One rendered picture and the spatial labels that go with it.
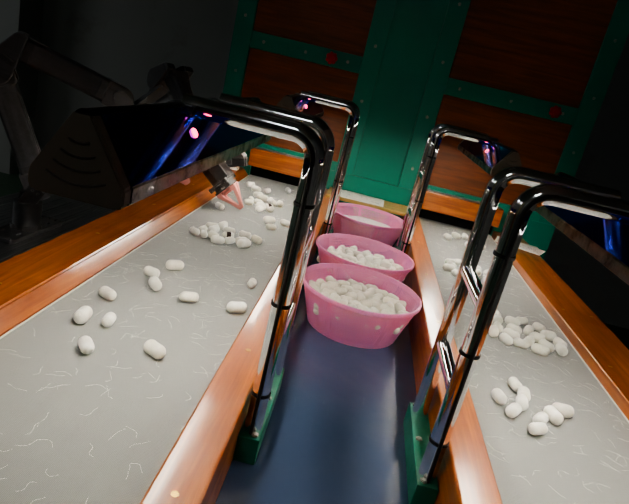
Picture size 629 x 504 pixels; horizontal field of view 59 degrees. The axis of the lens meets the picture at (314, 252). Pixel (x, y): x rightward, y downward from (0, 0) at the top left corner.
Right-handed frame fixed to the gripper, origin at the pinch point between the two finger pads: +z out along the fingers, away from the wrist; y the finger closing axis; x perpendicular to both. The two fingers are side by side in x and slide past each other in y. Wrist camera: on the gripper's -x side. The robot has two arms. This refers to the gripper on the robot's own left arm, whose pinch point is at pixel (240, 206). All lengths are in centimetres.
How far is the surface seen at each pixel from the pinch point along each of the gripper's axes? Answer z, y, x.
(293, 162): 0, 51, -11
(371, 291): 33, -39, -26
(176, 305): 6, -71, -3
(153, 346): 7, -89, -6
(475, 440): 42, -92, -37
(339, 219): 22.9, 18.4, -18.3
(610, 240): 28, -91, -65
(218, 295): 10, -62, -6
